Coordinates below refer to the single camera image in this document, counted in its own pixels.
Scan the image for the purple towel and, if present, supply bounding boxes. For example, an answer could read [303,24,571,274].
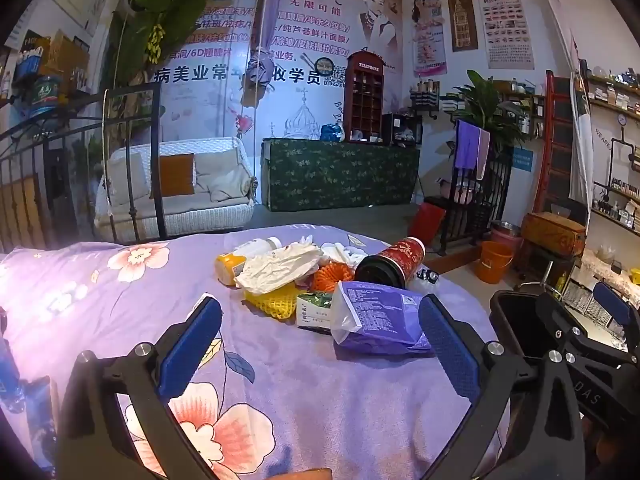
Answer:
[454,120,491,171]

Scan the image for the large wall banner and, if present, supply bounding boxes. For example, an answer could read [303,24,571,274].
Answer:
[150,0,403,141]

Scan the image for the white tissue wad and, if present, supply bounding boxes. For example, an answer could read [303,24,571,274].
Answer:
[320,241,368,268]

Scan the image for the red bag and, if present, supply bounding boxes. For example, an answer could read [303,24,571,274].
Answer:
[410,201,447,248]

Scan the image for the yellow foam fruit net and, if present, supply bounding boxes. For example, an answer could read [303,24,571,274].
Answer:
[243,282,308,322]

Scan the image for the blue paint bucket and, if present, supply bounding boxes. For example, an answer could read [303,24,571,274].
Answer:
[32,75,63,118]

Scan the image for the green patterned counter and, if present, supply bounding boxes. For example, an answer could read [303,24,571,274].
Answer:
[262,137,422,212]

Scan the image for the eyebrow chart wall poster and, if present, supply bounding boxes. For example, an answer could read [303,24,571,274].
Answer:
[475,0,522,70]

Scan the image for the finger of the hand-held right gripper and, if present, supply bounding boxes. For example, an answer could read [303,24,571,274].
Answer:
[535,293,588,358]
[592,281,640,361]

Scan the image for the large crumpled white tissue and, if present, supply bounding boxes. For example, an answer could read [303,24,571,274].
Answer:
[234,242,323,295]

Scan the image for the orange bucket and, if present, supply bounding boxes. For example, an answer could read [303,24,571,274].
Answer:
[475,241,515,285]

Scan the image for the wooden chest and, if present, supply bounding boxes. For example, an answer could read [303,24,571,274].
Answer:
[520,211,587,258]

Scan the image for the pink floral washbasin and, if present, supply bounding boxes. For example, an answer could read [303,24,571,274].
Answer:
[440,180,481,206]

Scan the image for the orange foam fruit net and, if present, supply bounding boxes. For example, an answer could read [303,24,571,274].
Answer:
[311,262,356,293]

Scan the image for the purple floral blanket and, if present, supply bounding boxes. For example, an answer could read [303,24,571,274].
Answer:
[0,225,511,480]

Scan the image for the hanging purple feather decoration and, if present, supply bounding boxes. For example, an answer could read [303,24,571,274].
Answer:
[240,0,286,108]

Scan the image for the brown tower wall poster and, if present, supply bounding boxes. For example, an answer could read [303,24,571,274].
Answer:
[445,0,480,53]

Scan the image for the black metal rack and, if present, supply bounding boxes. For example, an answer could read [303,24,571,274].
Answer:
[440,120,513,256]

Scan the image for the pink wall poster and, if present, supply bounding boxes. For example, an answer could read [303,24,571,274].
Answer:
[411,0,448,78]

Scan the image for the wall shelves with bottles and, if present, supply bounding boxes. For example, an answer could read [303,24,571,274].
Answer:
[585,60,640,236]

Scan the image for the pink basin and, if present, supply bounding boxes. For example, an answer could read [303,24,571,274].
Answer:
[490,220,525,256]

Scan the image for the green potted plant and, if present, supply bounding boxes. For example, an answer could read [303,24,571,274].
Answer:
[445,70,526,151]

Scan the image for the red ladder shelf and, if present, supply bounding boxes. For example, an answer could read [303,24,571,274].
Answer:
[532,71,576,216]

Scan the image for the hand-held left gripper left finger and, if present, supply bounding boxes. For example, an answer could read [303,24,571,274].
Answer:
[54,294,226,480]

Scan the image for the chrome chair base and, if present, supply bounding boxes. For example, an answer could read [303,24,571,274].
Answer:
[515,255,566,296]

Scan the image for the orange cushion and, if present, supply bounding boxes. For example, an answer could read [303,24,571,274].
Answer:
[151,153,197,198]

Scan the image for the small green white box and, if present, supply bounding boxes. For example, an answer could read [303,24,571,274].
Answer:
[295,292,335,333]

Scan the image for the black metal bed frame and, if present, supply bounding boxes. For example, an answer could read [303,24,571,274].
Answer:
[0,82,168,253]

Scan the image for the black trash bin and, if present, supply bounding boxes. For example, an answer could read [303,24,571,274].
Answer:
[489,289,566,361]

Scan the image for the red patterned cylinder can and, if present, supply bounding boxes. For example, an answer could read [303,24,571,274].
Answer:
[354,237,427,291]

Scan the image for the red telephone booth cabinet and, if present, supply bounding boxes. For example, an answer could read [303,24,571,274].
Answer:
[344,51,387,145]

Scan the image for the white cushion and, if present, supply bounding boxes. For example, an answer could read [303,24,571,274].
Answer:
[195,150,253,206]
[107,152,151,206]

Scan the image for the purple wet wipes packet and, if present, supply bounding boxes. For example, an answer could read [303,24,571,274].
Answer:
[330,280,433,356]

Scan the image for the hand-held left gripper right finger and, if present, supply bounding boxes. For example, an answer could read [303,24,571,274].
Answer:
[417,294,586,480]

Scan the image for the white wicker swing sofa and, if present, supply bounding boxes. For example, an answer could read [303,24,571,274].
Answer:
[95,136,258,243]

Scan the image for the pink towel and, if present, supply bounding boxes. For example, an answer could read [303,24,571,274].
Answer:
[476,130,493,181]

